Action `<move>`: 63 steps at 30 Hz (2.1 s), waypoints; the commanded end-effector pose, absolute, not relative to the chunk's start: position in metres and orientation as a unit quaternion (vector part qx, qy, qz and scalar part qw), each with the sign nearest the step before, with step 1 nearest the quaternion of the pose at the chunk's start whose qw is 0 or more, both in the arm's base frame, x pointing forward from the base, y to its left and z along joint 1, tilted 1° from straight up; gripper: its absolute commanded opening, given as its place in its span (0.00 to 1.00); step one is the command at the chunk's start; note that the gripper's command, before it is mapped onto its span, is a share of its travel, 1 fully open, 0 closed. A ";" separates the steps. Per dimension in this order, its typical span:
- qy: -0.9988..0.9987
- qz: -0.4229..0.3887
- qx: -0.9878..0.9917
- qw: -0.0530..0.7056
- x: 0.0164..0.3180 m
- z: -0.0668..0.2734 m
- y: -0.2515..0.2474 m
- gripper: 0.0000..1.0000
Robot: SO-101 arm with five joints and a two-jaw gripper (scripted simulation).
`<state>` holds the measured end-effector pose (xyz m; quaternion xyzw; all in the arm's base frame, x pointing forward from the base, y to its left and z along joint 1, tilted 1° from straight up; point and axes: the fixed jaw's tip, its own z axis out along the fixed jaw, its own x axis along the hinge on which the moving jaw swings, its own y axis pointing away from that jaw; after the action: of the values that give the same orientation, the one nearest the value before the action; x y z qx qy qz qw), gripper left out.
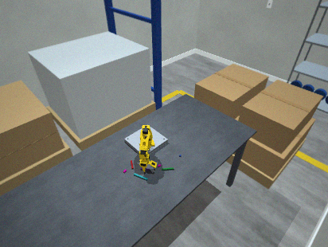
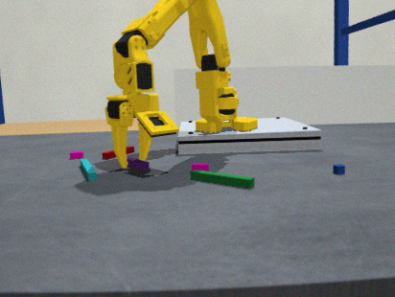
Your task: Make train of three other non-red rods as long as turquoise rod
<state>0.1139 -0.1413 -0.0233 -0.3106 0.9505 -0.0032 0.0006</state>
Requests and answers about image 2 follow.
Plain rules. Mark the red flat bar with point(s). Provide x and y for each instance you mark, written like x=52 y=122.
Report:
x=111 y=154

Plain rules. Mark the turquoise rod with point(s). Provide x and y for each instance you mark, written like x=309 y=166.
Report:
x=88 y=170

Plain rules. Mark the small blue cube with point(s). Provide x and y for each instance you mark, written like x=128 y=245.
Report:
x=339 y=169

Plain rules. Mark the magenta rod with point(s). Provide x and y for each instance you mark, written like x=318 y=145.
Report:
x=76 y=155
x=200 y=167

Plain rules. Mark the green rod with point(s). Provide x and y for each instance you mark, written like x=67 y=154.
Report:
x=224 y=179

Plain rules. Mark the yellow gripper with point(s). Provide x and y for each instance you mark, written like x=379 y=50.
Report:
x=120 y=111

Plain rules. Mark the purple rod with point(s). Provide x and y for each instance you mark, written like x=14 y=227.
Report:
x=138 y=164

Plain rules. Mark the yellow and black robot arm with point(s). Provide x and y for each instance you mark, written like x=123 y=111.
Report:
x=215 y=97

